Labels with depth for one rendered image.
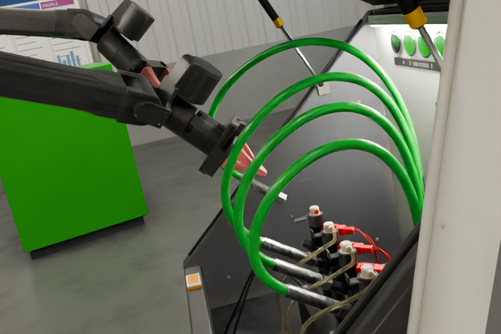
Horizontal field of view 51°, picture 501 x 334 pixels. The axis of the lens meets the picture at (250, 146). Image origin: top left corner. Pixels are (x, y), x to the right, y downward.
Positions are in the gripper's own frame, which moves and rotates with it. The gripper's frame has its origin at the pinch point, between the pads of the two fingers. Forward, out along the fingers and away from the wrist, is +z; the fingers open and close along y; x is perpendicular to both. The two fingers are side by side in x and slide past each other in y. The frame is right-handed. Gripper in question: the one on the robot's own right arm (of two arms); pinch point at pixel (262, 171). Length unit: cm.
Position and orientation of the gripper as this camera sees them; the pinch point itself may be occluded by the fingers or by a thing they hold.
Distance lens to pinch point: 89.9
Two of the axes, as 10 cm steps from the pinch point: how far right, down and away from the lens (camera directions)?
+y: 5.6, -7.9, -2.6
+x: 0.7, -2.7, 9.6
